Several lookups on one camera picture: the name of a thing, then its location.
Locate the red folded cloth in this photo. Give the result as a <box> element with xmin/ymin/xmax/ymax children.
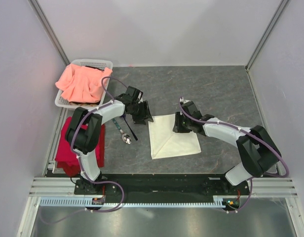
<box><xmin>55</xmin><ymin>117</ymin><xmax>105</xmax><ymax>177</ymax></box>

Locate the left aluminium frame post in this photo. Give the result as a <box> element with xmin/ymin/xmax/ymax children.
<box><xmin>28</xmin><ymin>0</ymin><xmax>70</xmax><ymax>65</ymax></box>

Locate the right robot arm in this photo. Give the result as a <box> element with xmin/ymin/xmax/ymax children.
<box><xmin>173</xmin><ymin>97</ymin><xmax>281</xmax><ymax>195</ymax></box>

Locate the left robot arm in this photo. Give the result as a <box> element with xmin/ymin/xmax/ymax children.
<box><xmin>65</xmin><ymin>86</ymin><xmax>153</xmax><ymax>194</ymax></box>

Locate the purple cable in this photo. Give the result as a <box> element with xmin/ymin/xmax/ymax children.
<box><xmin>70</xmin><ymin>76</ymin><xmax>129</xmax><ymax>185</ymax></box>
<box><xmin>179</xmin><ymin>97</ymin><xmax>290</xmax><ymax>178</ymax></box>

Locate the white cloth napkin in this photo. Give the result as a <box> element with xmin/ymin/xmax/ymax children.
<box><xmin>149</xmin><ymin>114</ymin><xmax>201</xmax><ymax>159</ymax></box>

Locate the right aluminium frame post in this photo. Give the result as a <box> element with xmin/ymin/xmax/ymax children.
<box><xmin>245</xmin><ymin>0</ymin><xmax>290</xmax><ymax>73</ymax></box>

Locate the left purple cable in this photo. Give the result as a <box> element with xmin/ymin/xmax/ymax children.
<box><xmin>70</xmin><ymin>76</ymin><xmax>129</xmax><ymax>185</ymax></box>

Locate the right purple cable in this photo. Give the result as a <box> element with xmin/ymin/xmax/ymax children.
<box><xmin>179</xmin><ymin>97</ymin><xmax>290</xmax><ymax>178</ymax></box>

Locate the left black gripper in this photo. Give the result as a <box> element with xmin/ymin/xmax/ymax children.
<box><xmin>130</xmin><ymin>101</ymin><xmax>153</xmax><ymax>125</ymax></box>

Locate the aluminium frame post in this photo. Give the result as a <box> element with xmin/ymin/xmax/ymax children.
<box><xmin>28</xmin><ymin>0</ymin><xmax>70</xmax><ymax>65</ymax></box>
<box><xmin>245</xmin><ymin>0</ymin><xmax>290</xmax><ymax>73</ymax></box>

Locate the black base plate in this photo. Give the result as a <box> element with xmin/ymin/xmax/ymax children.
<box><xmin>74</xmin><ymin>173</ymin><xmax>250</xmax><ymax>198</ymax></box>

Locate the green handled metal spoon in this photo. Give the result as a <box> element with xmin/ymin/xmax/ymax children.
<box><xmin>112</xmin><ymin>119</ymin><xmax>131</xmax><ymax>145</ymax></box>

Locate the salmon pink cloth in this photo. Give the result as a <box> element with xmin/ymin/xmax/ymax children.
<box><xmin>55</xmin><ymin>64</ymin><xmax>113</xmax><ymax>103</ymax></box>

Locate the slotted cable duct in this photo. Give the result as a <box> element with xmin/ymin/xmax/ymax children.
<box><xmin>39</xmin><ymin>197</ymin><xmax>226</xmax><ymax>208</ymax></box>

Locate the purple handled spoon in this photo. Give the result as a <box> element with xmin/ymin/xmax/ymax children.
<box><xmin>121</xmin><ymin>115</ymin><xmax>138</xmax><ymax>141</ymax></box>

